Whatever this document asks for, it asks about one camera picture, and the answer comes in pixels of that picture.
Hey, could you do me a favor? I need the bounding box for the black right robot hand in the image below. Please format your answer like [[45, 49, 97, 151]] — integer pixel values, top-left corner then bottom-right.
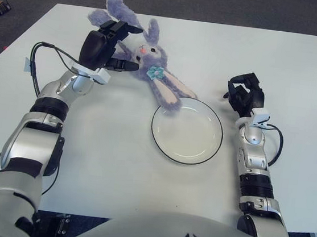
[[221, 70, 267, 121]]

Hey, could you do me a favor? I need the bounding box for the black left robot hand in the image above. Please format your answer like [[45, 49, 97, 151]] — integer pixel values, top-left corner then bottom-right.
[[77, 17, 145, 76]]

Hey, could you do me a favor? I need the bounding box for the purple plush bunny doll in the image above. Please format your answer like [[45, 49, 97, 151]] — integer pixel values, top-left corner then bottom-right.
[[77, 0, 209, 120]]

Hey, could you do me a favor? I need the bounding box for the white plate black rim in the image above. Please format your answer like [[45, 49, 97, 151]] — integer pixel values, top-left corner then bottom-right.
[[147, 94, 227, 169]]

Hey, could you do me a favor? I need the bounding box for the grey robot torso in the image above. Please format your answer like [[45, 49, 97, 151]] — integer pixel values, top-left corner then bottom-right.
[[33, 195, 307, 237]]

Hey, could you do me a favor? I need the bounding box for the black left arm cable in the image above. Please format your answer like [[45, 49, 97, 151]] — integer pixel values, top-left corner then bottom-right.
[[0, 37, 83, 200]]

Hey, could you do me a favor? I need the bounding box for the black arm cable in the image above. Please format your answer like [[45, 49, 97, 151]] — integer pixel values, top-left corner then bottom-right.
[[0, 37, 83, 200], [258, 123, 286, 169]]

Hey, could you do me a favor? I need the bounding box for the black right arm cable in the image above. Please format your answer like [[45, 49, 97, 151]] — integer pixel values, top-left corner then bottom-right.
[[258, 123, 286, 169]]

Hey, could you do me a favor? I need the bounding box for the white tape cable tag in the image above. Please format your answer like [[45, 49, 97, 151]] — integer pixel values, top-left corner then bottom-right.
[[22, 56, 34, 74]]

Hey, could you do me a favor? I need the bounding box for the black metal bracket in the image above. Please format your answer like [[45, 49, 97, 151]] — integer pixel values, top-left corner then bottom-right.
[[55, 213, 72, 237]]

